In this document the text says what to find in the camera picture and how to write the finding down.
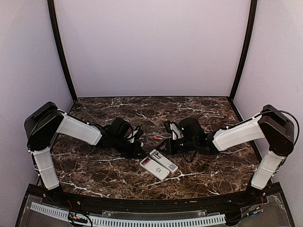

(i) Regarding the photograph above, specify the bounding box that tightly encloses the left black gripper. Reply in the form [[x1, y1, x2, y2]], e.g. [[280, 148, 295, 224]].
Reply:
[[112, 136, 146, 159]]

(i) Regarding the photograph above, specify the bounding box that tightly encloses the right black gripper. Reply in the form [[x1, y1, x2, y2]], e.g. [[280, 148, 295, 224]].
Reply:
[[156, 138, 197, 155]]

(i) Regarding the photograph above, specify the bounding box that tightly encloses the long white remote control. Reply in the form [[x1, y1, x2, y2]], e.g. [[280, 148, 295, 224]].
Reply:
[[149, 149, 178, 173]]

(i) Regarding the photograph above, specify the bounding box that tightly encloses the small white remote control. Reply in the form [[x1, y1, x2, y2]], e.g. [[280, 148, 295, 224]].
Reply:
[[140, 157, 170, 181]]

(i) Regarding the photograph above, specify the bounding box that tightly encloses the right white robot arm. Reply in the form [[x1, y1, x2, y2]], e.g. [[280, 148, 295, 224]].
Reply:
[[156, 105, 300, 205]]

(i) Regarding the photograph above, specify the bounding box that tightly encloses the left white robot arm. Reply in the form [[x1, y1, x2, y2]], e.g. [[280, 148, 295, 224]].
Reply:
[[24, 102, 145, 206]]

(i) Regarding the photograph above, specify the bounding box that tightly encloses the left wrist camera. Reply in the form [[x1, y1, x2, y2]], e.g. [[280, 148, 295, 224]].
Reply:
[[127, 126, 143, 143]]

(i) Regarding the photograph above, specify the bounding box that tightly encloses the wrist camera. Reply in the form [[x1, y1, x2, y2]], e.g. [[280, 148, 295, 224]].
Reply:
[[127, 126, 143, 143], [164, 121, 183, 140]]

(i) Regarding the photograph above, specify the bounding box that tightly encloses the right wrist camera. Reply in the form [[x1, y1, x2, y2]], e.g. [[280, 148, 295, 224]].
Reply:
[[164, 121, 183, 140]]

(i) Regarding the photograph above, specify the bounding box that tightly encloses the black front table rail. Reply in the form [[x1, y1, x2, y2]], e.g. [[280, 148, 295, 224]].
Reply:
[[40, 189, 268, 215]]

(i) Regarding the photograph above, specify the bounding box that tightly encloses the white slotted cable duct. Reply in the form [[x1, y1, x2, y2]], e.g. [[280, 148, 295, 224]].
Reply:
[[30, 202, 226, 227]]

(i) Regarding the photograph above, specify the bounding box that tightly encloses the left black frame post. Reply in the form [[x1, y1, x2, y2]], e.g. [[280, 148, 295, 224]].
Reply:
[[47, 0, 78, 102]]

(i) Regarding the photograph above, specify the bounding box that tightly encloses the black frame post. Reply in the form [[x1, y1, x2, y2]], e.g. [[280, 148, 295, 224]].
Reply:
[[229, 0, 258, 102], [47, 0, 78, 102]]

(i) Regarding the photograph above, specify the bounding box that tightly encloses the right black frame post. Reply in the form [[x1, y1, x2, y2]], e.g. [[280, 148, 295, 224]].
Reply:
[[229, 0, 258, 102]]

